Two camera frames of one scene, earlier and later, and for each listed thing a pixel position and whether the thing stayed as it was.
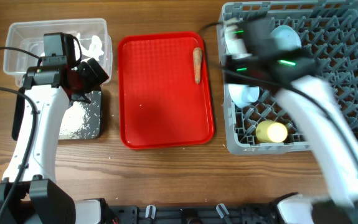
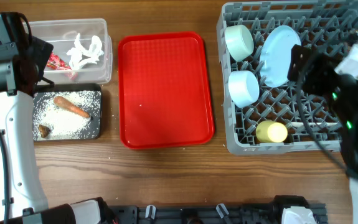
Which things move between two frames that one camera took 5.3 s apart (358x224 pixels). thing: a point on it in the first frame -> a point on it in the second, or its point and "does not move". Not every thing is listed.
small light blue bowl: (243, 95) does not move
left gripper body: (87, 79) -> (38, 50)
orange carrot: (197, 52) -> (62, 102)
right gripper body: (247, 66) -> (324, 81)
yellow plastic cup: (271, 131) does not move
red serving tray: (160, 104) does not move
